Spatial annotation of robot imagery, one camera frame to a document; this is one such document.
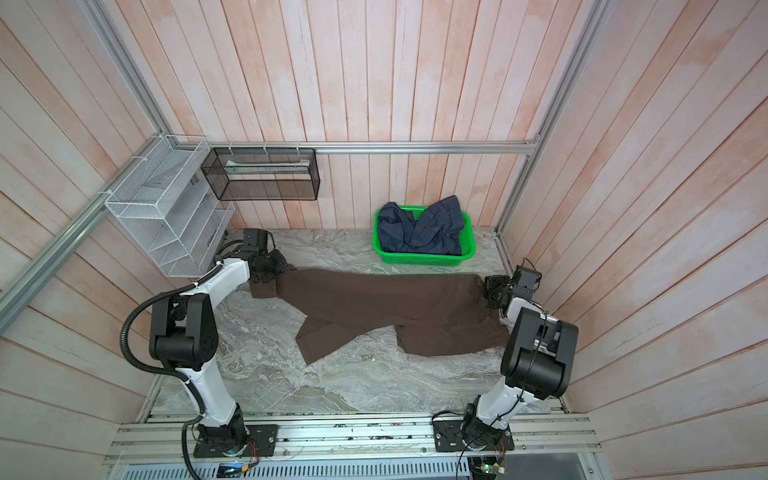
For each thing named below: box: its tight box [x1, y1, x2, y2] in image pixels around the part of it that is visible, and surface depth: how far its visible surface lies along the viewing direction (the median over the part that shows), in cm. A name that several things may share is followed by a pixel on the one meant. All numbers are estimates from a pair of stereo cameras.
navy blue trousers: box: [377, 195, 465, 256], surface depth 112 cm
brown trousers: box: [250, 268, 510, 365], surface depth 96 cm
